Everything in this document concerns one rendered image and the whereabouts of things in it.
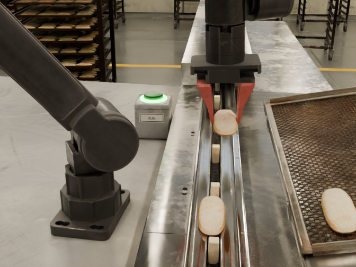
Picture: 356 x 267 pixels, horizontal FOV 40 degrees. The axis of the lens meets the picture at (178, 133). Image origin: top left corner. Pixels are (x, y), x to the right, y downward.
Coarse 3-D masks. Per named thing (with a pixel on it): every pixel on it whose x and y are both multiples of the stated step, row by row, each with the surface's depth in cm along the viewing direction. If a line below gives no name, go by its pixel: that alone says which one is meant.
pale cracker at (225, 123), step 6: (216, 114) 78; (222, 114) 77; (228, 114) 77; (234, 114) 77; (216, 120) 75; (222, 120) 75; (228, 120) 75; (234, 120) 75; (216, 126) 74; (222, 126) 73; (228, 126) 73; (234, 126) 73; (216, 132) 73; (222, 132) 72; (228, 132) 72; (234, 132) 72
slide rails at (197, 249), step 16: (224, 96) 116; (208, 128) 97; (208, 144) 90; (224, 144) 90; (208, 160) 84; (224, 160) 84; (208, 176) 78; (224, 176) 78; (208, 192) 73; (224, 192) 73; (192, 224) 65; (192, 240) 62; (224, 240) 62; (192, 256) 59; (224, 256) 59
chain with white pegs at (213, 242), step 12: (216, 84) 123; (216, 96) 110; (216, 108) 111; (216, 144) 93; (216, 156) 85; (216, 168) 84; (216, 180) 79; (216, 192) 71; (216, 240) 59; (216, 252) 59
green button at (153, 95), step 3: (147, 93) 100; (150, 93) 100; (153, 93) 100; (156, 93) 100; (159, 93) 100; (144, 96) 99; (147, 96) 99; (150, 96) 98; (153, 96) 98; (156, 96) 98; (159, 96) 99; (162, 96) 99; (147, 99) 99; (150, 99) 98; (153, 99) 98; (156, 99) 98
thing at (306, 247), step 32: (288, 96) 98; (320, 96) 97; (352, 96) 95; (288, 128) 86; (352, 128) 81; (288, 160) 74; (320, 160) 73; (288, 192) 63; (320, 192) 64; (352, 192) 63
